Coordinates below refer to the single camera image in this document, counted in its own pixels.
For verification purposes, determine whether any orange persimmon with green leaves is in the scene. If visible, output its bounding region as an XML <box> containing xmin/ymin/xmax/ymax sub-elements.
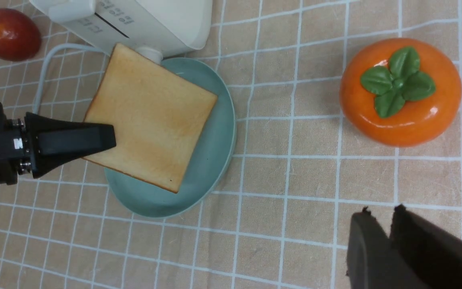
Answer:
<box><xmin>339</xmin><ymin>38</ymin><xmax>462</xmax><ymax>147</ymax></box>

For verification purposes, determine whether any white toaster power cable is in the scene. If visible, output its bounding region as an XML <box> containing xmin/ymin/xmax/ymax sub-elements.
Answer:
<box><xmin>32</xmin><ymin>43</ymin><xmax>109</xmax><ymax>115</ymax></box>

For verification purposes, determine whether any white two-slot toaster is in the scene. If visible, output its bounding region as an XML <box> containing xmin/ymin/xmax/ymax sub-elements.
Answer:
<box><xmin>31</xmin><ymin>0</ymin><xmax>213</xmax><ymax>63</ymax></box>

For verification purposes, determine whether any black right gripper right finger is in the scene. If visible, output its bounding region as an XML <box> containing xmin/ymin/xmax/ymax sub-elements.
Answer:
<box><xmin>390</xmin><ymin>205</ymin><xmax>462</xmax><ymax>289</ymax></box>

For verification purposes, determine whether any toast slice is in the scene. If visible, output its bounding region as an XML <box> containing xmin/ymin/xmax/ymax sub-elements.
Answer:
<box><xmin>84</xmin><ymin>43</ymin><xmax>218</xmax><ymax>193</ymax></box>

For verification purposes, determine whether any light green round plate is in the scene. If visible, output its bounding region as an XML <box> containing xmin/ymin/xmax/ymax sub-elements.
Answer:
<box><xmin>105</xmin><ymin>57</ymin><xmax>237</xmax><ymax>218</ymax></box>

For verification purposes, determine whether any beige checkered tablecloth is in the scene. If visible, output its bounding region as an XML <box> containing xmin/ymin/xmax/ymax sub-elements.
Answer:
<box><xmin>0</xmin><ymin>0</ymin><xmax>462</xmax><ymax>289</ymax></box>

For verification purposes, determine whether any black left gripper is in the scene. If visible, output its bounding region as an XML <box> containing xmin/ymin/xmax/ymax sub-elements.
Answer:
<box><xmin>0</xmin><ymin>102</ymin><xmax>117</xmax><ymax>185</ymax></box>

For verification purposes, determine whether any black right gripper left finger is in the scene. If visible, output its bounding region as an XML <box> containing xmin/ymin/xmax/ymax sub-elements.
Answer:
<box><xmin>346</xmin><ymin>207</ymin><xmax>428</xmax><ymax>289</ymax></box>

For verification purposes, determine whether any red apple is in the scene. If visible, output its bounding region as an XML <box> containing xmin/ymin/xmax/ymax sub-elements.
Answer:
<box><xmin>0</xmin><ymin>8</ymin><xmax>42</xmax><ymax>62</ymax></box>

